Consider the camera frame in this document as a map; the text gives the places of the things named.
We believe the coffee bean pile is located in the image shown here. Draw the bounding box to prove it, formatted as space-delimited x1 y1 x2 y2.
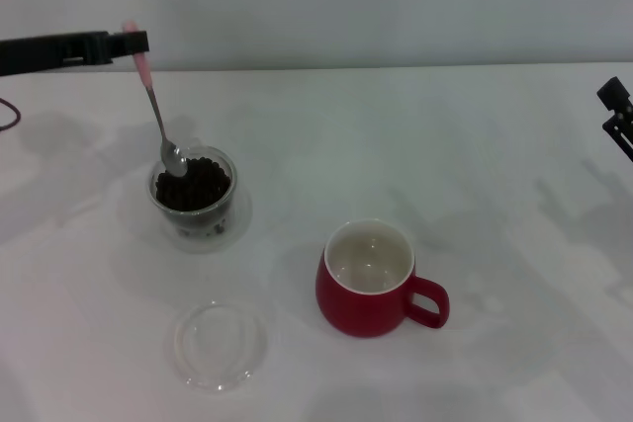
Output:
154 156 232 212

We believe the red mug white inside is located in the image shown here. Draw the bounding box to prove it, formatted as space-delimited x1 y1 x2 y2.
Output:
315 217 451 339

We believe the pink-handled metal spoon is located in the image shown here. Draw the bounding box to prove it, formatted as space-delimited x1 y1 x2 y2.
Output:
122 20 189 180

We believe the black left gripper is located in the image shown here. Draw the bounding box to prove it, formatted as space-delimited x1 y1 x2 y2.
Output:
0 30 150 78

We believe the double-walled glass cup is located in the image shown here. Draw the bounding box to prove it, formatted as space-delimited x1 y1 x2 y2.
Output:
145 136 253 255

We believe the clear glass saucer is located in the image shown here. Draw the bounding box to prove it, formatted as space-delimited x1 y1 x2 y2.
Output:
172 298 271 391

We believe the dark wrist cable with plug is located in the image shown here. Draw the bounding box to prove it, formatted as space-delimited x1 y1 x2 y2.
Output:
0 97 22 132

